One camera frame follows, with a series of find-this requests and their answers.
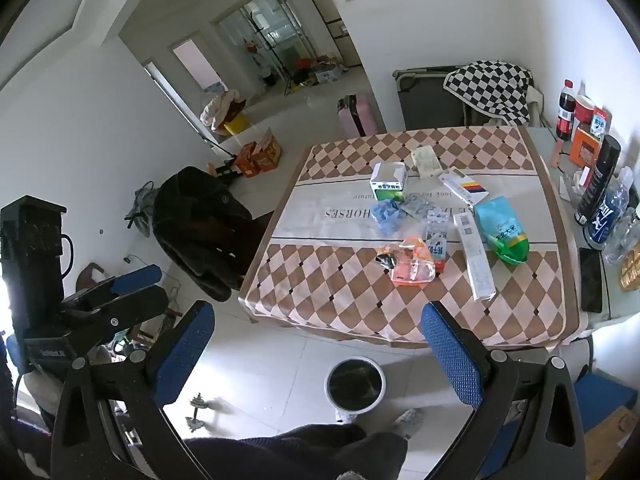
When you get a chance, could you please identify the black coat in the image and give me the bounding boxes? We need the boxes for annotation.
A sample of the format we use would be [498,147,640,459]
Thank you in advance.
[151,166,253,303]

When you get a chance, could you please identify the bottle with dark blue label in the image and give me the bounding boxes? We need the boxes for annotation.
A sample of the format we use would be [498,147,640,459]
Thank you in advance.
[585,167,633,251]

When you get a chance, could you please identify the green and white medicine box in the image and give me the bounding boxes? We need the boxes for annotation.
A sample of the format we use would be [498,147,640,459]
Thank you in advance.
[369,162,407,202]

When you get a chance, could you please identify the pile of boxes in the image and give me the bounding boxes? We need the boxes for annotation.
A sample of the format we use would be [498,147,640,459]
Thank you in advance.
[300,57,346,86]

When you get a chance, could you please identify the black smartphone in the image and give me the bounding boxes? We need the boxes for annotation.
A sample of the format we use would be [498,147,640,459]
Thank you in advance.
[579,247,604,313]

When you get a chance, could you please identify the red paper cup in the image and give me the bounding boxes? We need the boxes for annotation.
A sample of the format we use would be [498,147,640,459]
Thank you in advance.
[572,95,596,136]

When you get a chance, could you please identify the brown diamond pattern tablecloth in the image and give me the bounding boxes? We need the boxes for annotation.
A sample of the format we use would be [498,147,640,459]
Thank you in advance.
[237,125,596,348]

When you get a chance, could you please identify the orange plastic bag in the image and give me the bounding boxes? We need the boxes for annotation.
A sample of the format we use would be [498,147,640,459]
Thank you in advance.
[377,236,437,288]

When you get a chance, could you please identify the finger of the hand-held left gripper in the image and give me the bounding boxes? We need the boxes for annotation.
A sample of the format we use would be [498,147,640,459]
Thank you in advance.
[64,285,169,333]
[62,264,164,311]

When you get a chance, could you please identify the orange box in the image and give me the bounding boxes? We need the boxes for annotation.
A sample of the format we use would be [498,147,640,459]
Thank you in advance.
[570,125,601,167]

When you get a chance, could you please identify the pile of cream clothes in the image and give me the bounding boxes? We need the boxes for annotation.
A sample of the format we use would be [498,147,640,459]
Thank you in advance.
[200,89,246,131]

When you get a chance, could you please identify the blue and green snack bag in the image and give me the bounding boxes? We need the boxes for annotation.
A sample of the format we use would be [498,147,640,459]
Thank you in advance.
[472,196,530,265]

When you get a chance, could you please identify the orange cardboard carton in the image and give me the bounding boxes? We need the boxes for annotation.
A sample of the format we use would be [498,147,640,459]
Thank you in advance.
[255,130,283,173]
[235,142,258,178]

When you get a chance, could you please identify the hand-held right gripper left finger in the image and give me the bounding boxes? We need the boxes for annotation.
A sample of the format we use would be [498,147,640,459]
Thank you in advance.
[50,301,216,480]

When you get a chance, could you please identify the brown cardboard sheet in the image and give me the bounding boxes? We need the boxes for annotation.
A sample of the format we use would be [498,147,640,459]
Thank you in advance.
[582,406,638,461]

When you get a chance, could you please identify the small blue drink carton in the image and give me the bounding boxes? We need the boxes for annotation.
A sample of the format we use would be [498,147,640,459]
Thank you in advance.
[424,211,450,274]

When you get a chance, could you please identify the grey backpack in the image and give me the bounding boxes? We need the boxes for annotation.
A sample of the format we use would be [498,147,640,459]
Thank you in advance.
[125,182,161,238]

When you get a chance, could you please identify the silver blister pack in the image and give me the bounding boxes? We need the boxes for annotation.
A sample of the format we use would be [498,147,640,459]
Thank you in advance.
[400,195,436,220]

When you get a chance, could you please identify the blue and white carton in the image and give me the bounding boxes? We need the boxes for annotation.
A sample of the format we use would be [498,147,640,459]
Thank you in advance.
[590,109,612,141]

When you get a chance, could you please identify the small dumbbell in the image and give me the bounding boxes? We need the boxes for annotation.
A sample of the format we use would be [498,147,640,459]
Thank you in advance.
[186,394,226,431]

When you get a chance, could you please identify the white box with rainbow stripes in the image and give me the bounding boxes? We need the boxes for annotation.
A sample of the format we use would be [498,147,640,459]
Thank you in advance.
[438,167,491,206]

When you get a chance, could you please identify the cola bottle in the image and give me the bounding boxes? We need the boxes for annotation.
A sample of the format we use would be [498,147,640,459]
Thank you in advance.
[556,79,576,142]

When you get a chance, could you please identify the golden packet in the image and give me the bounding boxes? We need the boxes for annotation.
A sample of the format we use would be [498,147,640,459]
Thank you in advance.
[620,242,640,291]

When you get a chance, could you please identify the black spray can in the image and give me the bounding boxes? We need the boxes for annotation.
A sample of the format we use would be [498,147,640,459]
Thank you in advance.
[574,135,622,226]

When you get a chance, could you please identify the round trash bin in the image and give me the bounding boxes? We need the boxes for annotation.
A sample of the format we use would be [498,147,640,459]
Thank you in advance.
[325,356,387,423]

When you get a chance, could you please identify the grey slipper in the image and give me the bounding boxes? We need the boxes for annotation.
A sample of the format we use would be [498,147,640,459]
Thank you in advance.
[392,409,426,441]

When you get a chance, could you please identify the crumpled blue plastic wrapper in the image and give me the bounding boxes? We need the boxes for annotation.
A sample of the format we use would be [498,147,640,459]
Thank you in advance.
[371,199,407,234]

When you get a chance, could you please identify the black and white checkered blanket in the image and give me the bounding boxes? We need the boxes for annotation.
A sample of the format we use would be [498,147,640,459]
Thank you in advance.
[444,60,535,127]

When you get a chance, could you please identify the pink suitcase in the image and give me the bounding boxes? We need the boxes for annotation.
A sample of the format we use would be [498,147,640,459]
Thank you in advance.
[337,94,378,137]

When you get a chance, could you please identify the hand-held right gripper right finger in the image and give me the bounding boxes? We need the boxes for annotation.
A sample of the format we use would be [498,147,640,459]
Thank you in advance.
[421,301,586,480]

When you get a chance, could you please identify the black coat rack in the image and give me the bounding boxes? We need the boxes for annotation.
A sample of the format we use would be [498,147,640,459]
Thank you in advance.
[242,7,281,86]

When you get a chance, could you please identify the grey folding bed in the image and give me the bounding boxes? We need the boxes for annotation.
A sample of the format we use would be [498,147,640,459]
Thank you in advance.
[392,66,473,131]

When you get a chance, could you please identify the long white box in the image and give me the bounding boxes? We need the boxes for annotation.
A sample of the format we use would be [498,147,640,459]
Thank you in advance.
[452,211,497,302]

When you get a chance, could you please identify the person's dark trousers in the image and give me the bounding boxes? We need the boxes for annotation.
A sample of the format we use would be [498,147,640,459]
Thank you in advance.
[182,424,408,480]

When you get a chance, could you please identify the clear plastic bottle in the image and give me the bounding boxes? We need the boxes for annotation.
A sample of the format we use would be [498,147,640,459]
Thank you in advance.
[602,207,640,266]

